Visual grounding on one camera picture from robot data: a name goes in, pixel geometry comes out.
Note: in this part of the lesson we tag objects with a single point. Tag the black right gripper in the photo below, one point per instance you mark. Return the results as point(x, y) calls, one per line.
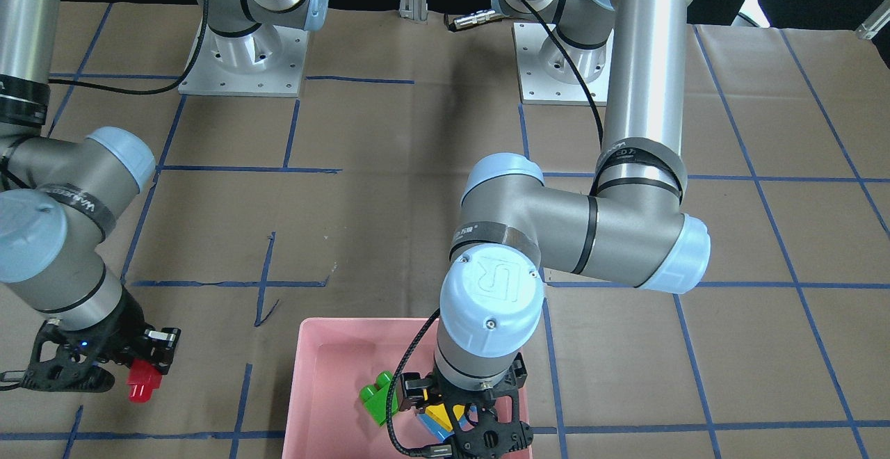
point(127, 325)

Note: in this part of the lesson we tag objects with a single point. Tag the red toy block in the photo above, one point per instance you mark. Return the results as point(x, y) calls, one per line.
point(143, 379)

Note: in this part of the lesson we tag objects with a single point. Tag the yellow toy block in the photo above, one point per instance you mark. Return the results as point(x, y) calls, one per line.
point(436, 418)

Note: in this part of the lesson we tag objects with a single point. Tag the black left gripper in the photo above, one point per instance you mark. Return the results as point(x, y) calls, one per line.
point(415, 387)

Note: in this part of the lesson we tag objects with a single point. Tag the green toy block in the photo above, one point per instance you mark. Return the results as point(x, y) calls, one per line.
point(374, 398)

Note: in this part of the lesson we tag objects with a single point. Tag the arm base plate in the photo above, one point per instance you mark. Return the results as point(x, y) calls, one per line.
point(266, 63)
point(545, 76)

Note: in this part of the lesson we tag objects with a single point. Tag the blue toy block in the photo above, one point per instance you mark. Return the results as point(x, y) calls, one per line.
point(440, 438)

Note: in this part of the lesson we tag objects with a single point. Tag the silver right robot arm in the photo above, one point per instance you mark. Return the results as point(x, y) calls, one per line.
point(61, 199)

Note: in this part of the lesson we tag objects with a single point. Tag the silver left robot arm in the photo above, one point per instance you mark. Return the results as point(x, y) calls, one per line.
point(628, 229)

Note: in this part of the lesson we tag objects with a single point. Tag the pink plastic box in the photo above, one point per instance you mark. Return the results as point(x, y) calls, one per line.
point(335, 359)

